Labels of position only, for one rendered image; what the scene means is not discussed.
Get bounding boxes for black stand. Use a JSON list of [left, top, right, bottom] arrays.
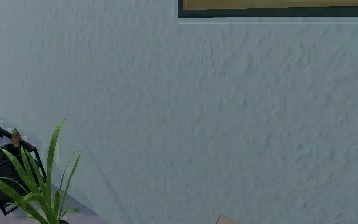
[[0, 109, 47, 216]]

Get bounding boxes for green house plant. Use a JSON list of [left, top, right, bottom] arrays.
[[0, 119, 84, 224]]

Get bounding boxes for small brown figurine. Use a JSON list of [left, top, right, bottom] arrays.
[[11, 128, 23, 148]]

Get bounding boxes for dark framed wall picture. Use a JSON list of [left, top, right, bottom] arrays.
[[177, 0, 358, 19]]

